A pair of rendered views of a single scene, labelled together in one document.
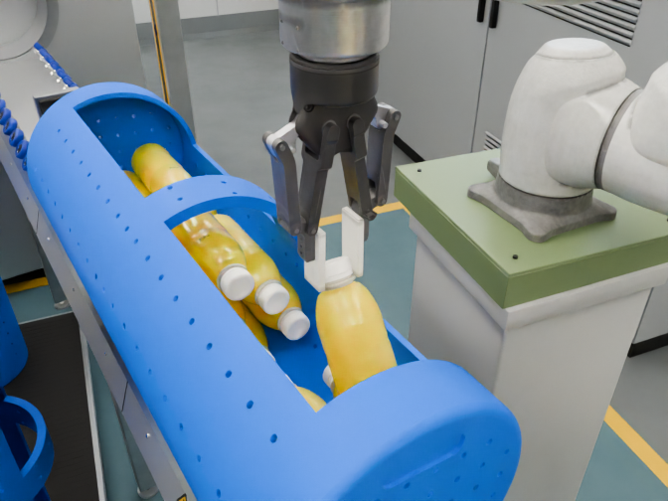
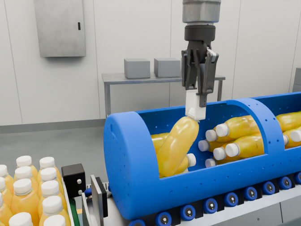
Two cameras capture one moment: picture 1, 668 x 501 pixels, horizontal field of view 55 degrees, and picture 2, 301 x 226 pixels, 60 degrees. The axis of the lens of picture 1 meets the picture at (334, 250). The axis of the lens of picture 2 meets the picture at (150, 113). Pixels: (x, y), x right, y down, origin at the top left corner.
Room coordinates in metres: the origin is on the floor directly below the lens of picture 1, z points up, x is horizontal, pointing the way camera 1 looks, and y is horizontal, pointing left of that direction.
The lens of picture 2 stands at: (0.52, -0.68, 1.43)
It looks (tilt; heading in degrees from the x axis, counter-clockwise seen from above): 17 degrees down; 99
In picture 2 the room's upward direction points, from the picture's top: straight up
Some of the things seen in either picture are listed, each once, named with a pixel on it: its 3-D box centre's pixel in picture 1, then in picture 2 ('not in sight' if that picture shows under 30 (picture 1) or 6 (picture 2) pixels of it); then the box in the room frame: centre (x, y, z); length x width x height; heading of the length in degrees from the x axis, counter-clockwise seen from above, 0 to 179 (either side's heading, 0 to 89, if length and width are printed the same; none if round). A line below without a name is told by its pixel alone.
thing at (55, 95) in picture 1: (65, 124); not in sight; (1.40, 0.63, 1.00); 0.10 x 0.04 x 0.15; 123
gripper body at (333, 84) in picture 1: (334, 101); (199, 44); (0.53, 0.00, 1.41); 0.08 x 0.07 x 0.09; 123
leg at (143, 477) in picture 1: (128, 417); not in sight; (1.13, 0.53, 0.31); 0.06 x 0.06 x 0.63; 33
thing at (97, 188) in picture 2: not in sight; (99, 202); (0.28, -0.09, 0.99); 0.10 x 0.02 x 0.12; 123
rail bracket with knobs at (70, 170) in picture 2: not in sight; (74, 183); (0.14, 0.05, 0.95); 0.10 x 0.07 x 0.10; 123
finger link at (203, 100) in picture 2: (367, 215); (205, 97); (0.55, -0.03, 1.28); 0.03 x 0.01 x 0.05; 123
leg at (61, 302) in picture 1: (42, 239); not in sight; (1.95, 1.07, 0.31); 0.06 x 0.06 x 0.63; 33
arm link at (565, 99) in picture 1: (566, 113); not in sight; (0.94, -0.36, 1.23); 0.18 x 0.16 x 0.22; 46
